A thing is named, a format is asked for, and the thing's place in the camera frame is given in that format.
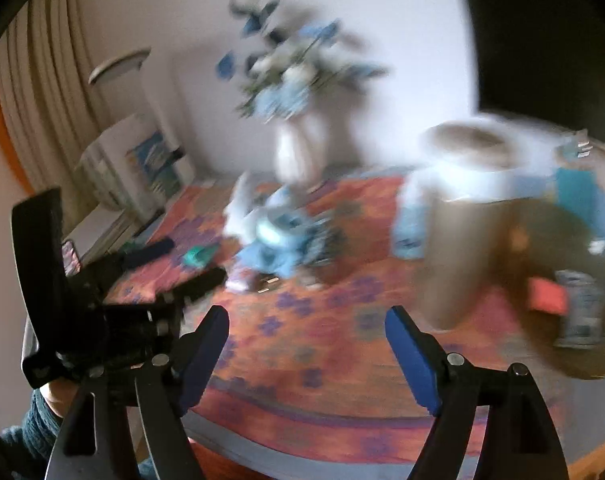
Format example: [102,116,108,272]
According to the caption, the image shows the pile of blue socks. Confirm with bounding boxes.
[222,171,345,278]

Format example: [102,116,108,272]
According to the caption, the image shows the patterned sock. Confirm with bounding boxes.
[554,270,605,350]

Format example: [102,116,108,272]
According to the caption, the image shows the dark teal sleeve forearm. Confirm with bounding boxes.
[0,390,62,480]

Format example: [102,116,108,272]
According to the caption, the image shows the left hand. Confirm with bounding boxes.
[39,379,79,418]

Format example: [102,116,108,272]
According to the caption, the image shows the green packet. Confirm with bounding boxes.
[182,243,220,269]

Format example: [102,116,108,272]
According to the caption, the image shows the stack of books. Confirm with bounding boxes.
[78,113,196,224]

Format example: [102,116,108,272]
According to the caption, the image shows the floral orange table cloth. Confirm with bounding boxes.
[107,177,567,464]

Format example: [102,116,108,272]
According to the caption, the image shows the red small object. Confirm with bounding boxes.
[527,276,568,316]

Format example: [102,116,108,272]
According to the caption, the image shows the white ribbed vase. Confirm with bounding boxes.
[274,112,327,193]

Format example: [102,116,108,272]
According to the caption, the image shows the white desk lamp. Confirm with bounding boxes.
[86,46,184,162]

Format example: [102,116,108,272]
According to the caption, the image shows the brown woven basket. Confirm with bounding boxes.
[499,198,605,379]

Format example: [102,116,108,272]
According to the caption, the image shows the blue tissue box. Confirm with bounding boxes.
[391,168,429,260]

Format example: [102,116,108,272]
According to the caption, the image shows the beige curtain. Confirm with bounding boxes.
[0,0,108,196]

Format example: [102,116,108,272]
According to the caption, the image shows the blue white artificial flowers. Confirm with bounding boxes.
[214,0,388,122]

